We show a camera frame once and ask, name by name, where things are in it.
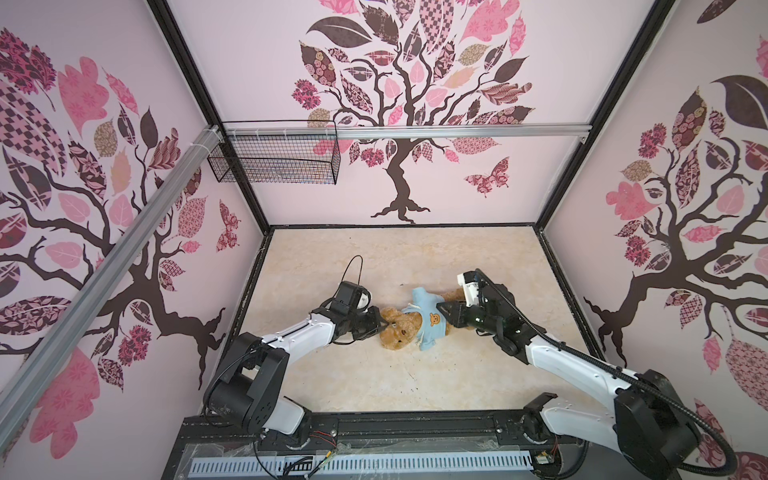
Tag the black wire mesh basket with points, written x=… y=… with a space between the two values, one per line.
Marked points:
x=278 y=151

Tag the white vented cable duct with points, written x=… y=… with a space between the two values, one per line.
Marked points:
x=317 y=466

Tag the aluminium rail wall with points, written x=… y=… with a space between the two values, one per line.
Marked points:
x=23 y=391
x=410 y=132

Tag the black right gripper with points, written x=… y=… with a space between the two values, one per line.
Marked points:
x=456 y=312

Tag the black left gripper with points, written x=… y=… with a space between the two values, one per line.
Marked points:
x=374 y=324

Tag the aluminium rail back wall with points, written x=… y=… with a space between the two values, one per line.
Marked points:
x=410 y=132

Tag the aluminium rail left wall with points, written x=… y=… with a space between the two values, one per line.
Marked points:
x=23 y=391

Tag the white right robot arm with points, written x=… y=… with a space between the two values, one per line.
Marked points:
x=640 y=416

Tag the black table edge rail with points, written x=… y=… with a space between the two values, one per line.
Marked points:
x=562 y=457

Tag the tan plush teddy bear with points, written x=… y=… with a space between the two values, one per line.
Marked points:
x=402 y=328

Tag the light blue fleece hoodie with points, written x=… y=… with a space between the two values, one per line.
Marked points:
x=434 y=323

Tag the black left corner frame post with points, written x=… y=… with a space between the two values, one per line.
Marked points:
x=169 y=27

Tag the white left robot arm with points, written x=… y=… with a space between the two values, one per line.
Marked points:
x=246 y=389

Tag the black corner frame post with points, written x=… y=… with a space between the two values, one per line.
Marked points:
x=641 y=46
x=169 y=27

